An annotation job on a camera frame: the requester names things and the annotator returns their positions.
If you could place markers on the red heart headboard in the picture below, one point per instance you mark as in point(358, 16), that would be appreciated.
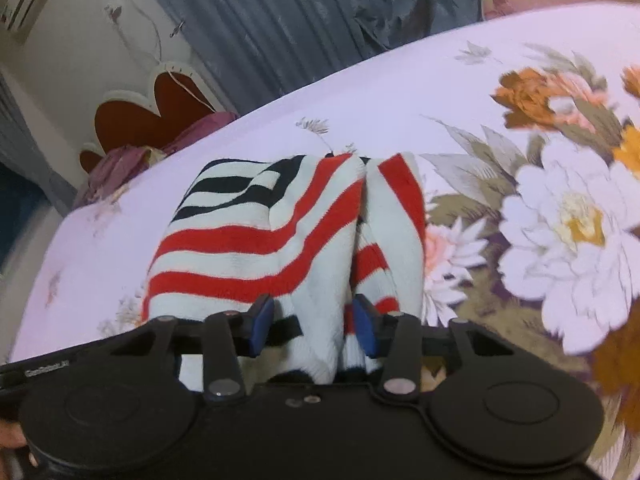
point(176, 97)

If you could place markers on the pink floral bed sheet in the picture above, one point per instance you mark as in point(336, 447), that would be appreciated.
point(524, 133)

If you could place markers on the striped knit sweater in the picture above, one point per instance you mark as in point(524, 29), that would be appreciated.
point(312, 233)

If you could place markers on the blue curtain centre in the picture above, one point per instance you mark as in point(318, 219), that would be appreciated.
point(259, 50)

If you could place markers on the person hand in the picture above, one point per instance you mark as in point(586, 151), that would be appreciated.
point(11, 438)

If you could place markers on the blue curtain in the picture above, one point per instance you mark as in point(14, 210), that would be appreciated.
point(259, 50)
point(20, 153)

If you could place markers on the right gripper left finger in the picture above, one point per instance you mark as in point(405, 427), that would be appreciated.
point(225, 337)

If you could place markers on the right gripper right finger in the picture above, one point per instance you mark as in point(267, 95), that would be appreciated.
point(397, 340)

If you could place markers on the blue curtain left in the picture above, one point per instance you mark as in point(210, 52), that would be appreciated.
point(20, 153)

